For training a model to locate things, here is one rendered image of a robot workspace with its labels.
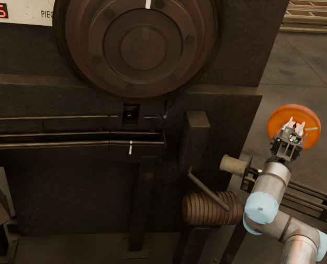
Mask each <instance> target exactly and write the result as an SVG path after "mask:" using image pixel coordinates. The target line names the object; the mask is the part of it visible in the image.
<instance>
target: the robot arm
mask: <svg viewBox="0 0 327 264"><path fill-rule="evenodd" d="M292 118H293V117H292ZM292 118H291V119H290V121H289V122H288V123H287V124H285V125H283V124H282V127H281V129H280V130H279V131H277V132H275V133H274V135H273V137H272V140H271V142H270V144H271V145H272V147H271V148H270V151H271V152H272V153H271V154H273V155H274V156H271V157H270V158H268V159H267V160H266V161H265V164H264V165H263V167H262V169H261V170H260V169H259V170H258V173H259V176H258V178H257V180H256V182H255V184H254V187H253V189H252V191H251V194H250V195H249V197H248V198H247V200H246V205H245V209H244V213H243V225H244V227H245V228H246V230H247V231H248V232H250V233H251V234H254V235H261V234H263V233H264V234H265V235H267V236H269V237H271V238H273V239H275V240H277V241H279V242H281V243H282V244H284V245H285V246H284V249H283V253H282V255H281V259H280V262H279V264H315V262H316V261H320V260H322V258H323V257H324V255H325V253H326V251H327V235H326V234H325V233H323V232H321V231H319V230H318V229H317V228H315V227H311V226H309V225H307V224H305V223H303V222H301V221H299V220H297V219H295V218H293V217H291V216H289V215H287V214H285V213H283V212H281V211H279V210H278V208H279V205H280V203H281V200H282V198H283V195H284V192H285V189H286V187H287V185H288V182H289V179H290V177H291V171H292V167H291V165H290V164H289V162H292V161H295V160H296V159H297V156H300V155H301V152H302V150H303V148H304V146H305V144H304V143H305V140H306V137H307V134H306V135H305V137H304V139H302V137H303V130H302V129H303V127H304V125H305V122H303V123H302V124H301V125H300V124H299V123H297V122H292ZM294 126H295V130H294V131H292V132H291V130H292V128H293V127H294Z"/></svg>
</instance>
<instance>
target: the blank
mask: <svg viewBox="0 0 327 264"><path fill-rule="evenodd" d="M292 117H293V118H292ZM291 118H292V122H297V123H299V124H300V125H301V124H302V123H303V122H305V125H304V127H303V137H302V139H304V137H305V135H306V134H307V137H306V140H305V143H304V144H305V146H304V148H303V150H302V151H304V150H307V149H309V148H311V147H312V146H313V145H314V144H315V143H316V142H317V141H318V139H319V136H320V130H321V124H320V121H319V119H318V117H317V115H316V114H315V113H314V112H313V111H312V110H310V109H309V108H307V107H305V106H302V105H298V104H288V105H284V106H281V107H279V108H278V109H276V110H275V111H274V112H273V113H272V114H271V116H270V118H269V120H268V123H267V133H268V136H269V138H270V139H271V140H272V137H273V135H274V133H275V132H277V131H279V130H280V129H281V127H282V124H285V123H286V122H289V121H290V119H291Z"/></svg>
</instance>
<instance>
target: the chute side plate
mask: <svg viewBox="0 0 327 264"><path fill-rule="evenodd" d="M130 146H132V148H131V154H129V152H130ZM162 150H163V145H123V144H121V145H120V144H109V148H108V144H102V145H73V146H45V147H18V148H0V167H14V166H38V165H51V164H74V163H98V162H140V161H141V157H157V160H156V163H160V161H161V155H162Z"/></svg>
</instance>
